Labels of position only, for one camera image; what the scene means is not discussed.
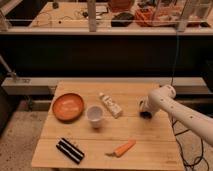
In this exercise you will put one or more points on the white cup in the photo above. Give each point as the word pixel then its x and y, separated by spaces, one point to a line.
pixel 94 115

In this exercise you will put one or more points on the wooden background workbench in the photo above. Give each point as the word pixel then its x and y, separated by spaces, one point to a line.
pixel 93 17

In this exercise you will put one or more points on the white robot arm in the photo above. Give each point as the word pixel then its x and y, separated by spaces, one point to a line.
pixel 163 99

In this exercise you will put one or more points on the metal clamp bracket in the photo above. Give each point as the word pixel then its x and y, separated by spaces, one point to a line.
pixel 11 73

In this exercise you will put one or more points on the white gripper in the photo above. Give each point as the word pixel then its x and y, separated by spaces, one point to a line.
pixel 146 105

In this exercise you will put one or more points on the orange crate on bench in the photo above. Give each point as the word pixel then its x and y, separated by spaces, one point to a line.
pixel 148 18

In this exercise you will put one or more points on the white tube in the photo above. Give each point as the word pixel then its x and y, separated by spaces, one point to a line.
pixel 110 105

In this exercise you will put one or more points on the orange toy carrot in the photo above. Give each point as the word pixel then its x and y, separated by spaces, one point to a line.
pixel 119 151

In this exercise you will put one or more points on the black pouch on bench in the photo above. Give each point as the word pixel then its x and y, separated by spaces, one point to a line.
pixel 122 19

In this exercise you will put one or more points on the orange plate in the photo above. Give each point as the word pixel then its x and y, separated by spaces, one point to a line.
pixel 68 107

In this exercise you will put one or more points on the black white striped box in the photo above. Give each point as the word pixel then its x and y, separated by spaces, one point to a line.
pixel 70 150

